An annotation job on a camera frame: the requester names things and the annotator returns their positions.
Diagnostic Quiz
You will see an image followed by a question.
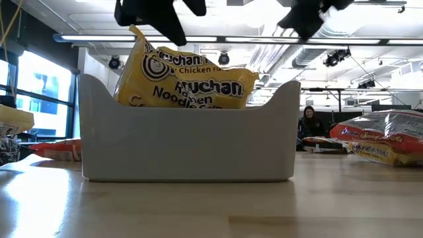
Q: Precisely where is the pale grey plastic bin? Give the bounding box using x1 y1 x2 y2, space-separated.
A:
78 73 302 183

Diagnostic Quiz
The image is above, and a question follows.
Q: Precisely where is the yellow Maruchan ramen packet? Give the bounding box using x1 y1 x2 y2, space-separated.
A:
113 24 261 110
0 104 35 138

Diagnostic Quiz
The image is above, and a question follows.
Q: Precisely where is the yellow creamy chicken ramen packet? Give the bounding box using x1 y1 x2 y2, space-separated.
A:
346 140 423 167

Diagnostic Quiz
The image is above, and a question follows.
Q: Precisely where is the person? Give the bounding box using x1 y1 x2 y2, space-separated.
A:
296 104 328 152

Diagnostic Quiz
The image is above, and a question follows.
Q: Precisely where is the black metal rack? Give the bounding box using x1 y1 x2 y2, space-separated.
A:
299 86 423 114

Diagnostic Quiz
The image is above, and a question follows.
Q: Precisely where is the black ramen packet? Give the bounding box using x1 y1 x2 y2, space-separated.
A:
0 135 30 167

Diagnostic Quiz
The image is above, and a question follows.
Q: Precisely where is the long linear ceiling light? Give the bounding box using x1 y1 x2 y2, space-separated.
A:
52 32 423 46

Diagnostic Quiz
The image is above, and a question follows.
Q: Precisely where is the black ceiling fixture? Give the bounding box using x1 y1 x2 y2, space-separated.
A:
369 0 407 14

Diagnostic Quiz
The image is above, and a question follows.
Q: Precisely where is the black ceiling spotlight cluster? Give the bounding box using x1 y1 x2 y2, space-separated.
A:
323 48 352 68

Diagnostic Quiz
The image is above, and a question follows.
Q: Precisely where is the grey ventilation duct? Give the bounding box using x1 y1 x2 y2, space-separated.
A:
290 28 351 69

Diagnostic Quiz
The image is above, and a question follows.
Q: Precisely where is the large window black frame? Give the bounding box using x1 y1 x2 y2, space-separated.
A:
0 49 79 141

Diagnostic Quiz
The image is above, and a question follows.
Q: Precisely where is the black monitor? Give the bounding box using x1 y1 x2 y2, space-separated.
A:
325 110 374 138
371 104 413 113

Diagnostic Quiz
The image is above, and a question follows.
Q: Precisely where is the red white ramen packet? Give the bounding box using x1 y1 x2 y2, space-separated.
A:
329 108 423 156

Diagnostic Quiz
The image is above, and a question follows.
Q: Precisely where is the orange red ramen packet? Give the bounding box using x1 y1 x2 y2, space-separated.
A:
28 138 82 163

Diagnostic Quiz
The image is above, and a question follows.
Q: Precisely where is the yellow hanging cord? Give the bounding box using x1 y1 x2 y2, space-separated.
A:
0 0 24 97

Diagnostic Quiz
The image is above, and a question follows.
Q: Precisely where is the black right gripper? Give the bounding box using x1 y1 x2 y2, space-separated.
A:
276 0 355 40

